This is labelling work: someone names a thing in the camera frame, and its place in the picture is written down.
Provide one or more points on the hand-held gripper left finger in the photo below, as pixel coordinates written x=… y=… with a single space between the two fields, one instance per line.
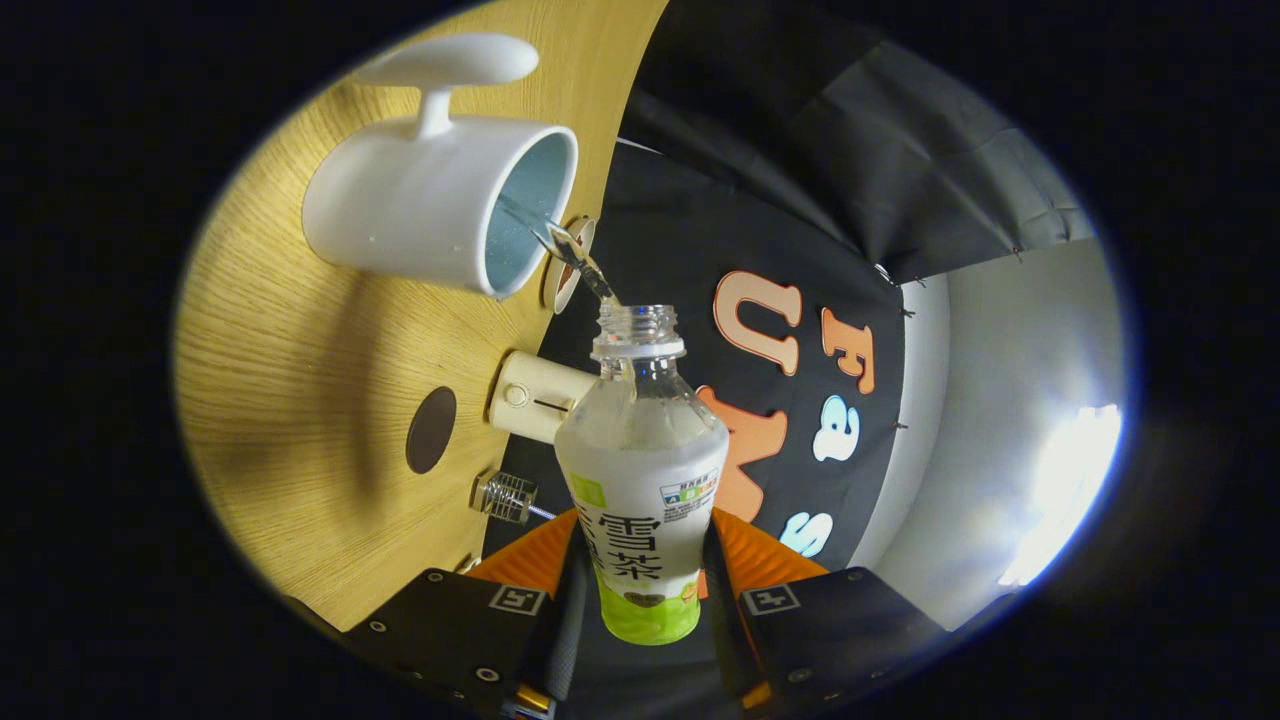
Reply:
x=570 y=625

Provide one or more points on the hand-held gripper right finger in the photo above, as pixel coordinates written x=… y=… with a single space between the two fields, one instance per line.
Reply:
x=722 y=625

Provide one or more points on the clear plastic juice bottle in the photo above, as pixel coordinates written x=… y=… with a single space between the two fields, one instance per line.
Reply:
x=640 y=480

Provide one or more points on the round brown coaster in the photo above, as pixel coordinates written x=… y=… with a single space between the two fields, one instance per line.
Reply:
x=431 y=430

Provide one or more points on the silver spoon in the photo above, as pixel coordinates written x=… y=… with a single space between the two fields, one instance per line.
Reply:
x=543 y=512

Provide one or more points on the cream toaster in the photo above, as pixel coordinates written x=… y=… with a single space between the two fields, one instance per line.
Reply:
x=530 y=395

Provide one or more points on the white oval plate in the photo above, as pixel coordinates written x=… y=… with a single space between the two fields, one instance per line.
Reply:
x=560 y=290

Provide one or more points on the wooden table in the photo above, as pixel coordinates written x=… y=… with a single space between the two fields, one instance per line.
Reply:
x=300 y=400

